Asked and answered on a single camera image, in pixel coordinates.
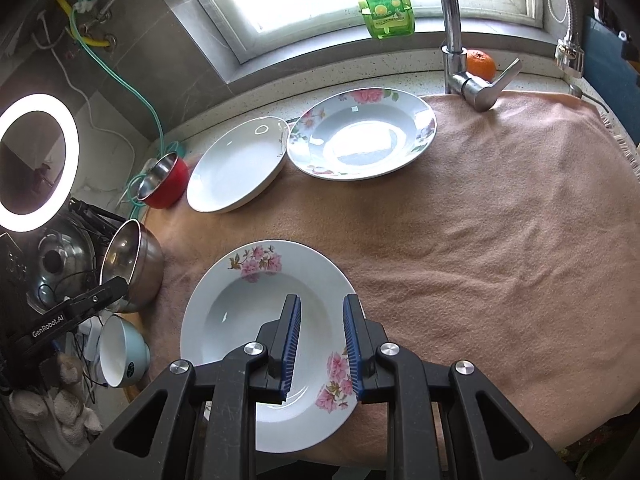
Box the red steel-lined bowl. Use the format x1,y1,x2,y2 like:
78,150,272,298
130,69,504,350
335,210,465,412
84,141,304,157
136,152,191,209

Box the chrome faucet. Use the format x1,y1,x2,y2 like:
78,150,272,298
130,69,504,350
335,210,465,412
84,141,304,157
434,0,523,112

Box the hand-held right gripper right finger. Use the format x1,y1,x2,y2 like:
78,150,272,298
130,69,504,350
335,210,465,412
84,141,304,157
342,294,576,480

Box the white plate with pink blossoms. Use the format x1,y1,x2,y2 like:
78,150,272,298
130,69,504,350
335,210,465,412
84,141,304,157
180,241,366,453

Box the orange fruit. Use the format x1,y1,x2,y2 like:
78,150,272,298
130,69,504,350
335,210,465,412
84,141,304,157
465,50,497,82

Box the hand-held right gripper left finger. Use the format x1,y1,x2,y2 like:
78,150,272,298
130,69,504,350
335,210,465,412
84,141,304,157
62,294,303,480

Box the plain white plate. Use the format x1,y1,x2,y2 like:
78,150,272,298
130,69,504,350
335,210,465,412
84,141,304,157
186,116,291,214

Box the white power adapter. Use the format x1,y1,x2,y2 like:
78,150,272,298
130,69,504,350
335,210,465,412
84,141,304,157
77,317,106,361

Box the white fluffy cloth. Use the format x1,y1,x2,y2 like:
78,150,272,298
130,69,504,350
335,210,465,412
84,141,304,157
10,352,103,446

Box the stainless steel bowl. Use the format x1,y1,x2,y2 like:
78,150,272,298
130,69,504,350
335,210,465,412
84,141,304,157
99,218,165,314

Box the blue board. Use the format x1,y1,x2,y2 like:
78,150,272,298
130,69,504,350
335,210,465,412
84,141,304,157
582,15,640,126

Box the yellow pipe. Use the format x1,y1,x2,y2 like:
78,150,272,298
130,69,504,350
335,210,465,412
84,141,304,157
56,0,108,50

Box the steel pot lid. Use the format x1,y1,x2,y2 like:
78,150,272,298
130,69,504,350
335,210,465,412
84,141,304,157
25,210,98,311

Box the black tripod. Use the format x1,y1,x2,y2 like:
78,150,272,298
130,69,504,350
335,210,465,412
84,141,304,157
70,199,126,241

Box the white ring light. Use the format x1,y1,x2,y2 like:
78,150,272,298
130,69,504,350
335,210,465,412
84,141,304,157
0,92,81,233

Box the light blue ceramic bowl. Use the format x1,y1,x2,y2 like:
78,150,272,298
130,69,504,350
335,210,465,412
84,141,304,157
96,314,151,388

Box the pink towel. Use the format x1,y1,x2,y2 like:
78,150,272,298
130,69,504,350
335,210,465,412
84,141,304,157
122,91,640,461

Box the large white plate pink peonies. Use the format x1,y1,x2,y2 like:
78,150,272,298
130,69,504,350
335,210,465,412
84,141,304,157
286,87,437,181

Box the white power cable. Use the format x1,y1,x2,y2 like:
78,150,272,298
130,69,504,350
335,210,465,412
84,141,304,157
30,10,136,171

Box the chrome sprayer hose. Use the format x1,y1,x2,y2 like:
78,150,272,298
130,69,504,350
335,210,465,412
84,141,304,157
542,0,586,78

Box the green hose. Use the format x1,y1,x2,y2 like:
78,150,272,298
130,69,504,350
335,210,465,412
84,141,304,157
70,7,188,208

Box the black control panel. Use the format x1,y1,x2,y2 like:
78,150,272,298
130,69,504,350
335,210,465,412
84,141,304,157
0,232,31,286

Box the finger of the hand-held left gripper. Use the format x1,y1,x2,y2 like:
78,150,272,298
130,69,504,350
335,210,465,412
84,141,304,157
67,276,130,318

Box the white window frame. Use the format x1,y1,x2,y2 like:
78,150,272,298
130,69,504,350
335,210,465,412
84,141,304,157
165,0,543,83

